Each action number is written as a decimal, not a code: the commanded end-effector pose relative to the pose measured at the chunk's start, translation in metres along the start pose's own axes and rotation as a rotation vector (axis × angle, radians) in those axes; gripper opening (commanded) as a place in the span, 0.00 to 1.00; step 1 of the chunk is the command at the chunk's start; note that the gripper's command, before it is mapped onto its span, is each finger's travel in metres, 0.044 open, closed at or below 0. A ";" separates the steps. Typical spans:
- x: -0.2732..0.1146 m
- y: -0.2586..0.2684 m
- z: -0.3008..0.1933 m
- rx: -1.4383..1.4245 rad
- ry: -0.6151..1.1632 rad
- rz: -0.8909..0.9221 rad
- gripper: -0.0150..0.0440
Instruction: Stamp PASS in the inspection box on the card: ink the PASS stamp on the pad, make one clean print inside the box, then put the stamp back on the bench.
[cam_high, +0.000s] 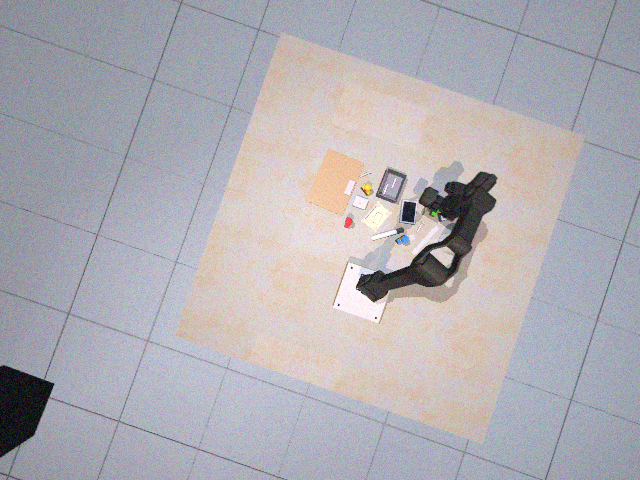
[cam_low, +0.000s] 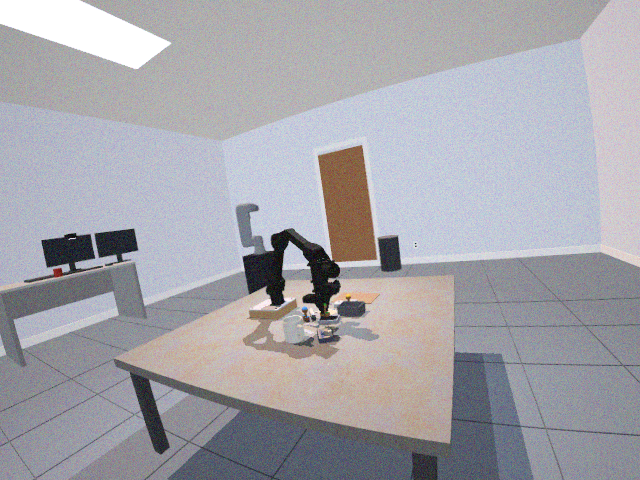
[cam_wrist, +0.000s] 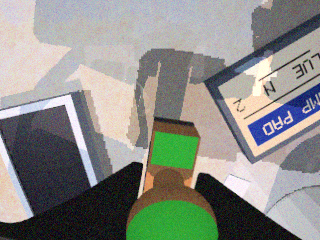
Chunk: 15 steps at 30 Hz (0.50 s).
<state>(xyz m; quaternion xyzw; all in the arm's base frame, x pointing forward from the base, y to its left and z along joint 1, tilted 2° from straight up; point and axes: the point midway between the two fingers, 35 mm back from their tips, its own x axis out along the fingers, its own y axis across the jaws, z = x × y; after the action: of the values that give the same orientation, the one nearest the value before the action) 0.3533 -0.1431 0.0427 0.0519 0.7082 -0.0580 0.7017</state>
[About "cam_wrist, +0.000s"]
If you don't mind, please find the white mug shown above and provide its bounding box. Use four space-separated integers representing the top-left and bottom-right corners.
265 187 320 240

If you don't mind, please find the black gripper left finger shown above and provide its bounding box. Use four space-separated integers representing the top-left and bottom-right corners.
0 161 144 240

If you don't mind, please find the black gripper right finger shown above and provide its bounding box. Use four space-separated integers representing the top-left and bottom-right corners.
193 173 301 240

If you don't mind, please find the white flat bar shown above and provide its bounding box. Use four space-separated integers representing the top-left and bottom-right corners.
224 175 251 197

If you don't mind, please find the flat ink pad tin with blue and white label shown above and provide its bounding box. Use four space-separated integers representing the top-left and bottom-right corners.
203 15 320 164

